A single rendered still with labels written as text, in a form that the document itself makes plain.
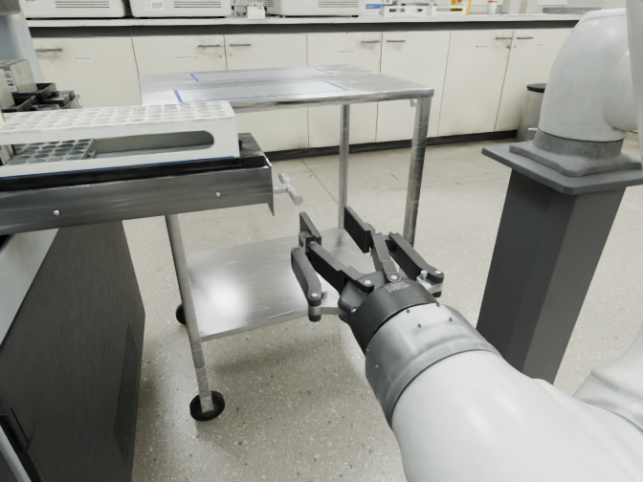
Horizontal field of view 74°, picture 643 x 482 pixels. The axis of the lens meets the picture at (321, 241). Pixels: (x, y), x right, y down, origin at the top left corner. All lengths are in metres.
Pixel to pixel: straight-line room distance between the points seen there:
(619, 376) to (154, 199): 0.48
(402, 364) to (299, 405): 1.00
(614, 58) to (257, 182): 0.65
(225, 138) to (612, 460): 0.46
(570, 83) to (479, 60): 2.63
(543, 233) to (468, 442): 0.77
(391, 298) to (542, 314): 0.77
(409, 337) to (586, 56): 0.72
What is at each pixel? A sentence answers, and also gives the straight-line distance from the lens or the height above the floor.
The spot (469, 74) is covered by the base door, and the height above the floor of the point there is 0.53.
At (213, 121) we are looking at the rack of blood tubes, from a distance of 0.53.
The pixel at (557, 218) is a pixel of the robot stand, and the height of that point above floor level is 0.61.
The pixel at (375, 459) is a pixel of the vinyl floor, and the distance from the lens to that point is 1.19.
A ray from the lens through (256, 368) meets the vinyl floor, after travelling 1.38.
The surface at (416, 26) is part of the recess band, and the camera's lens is 3.30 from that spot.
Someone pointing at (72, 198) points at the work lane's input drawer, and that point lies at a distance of 0.55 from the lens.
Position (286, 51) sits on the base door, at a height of 0.72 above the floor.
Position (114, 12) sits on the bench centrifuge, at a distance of 2.87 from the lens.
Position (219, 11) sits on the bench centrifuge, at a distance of 2.88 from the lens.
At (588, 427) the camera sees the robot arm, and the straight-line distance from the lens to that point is 0.28.
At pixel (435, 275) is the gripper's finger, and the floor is 0.76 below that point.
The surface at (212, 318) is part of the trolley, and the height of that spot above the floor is 0.28.
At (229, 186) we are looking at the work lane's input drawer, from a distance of 0.54.
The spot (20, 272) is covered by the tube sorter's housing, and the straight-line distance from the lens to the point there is 0.64.
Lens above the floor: 0.98
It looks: 29 degrees down
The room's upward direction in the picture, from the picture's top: straight up
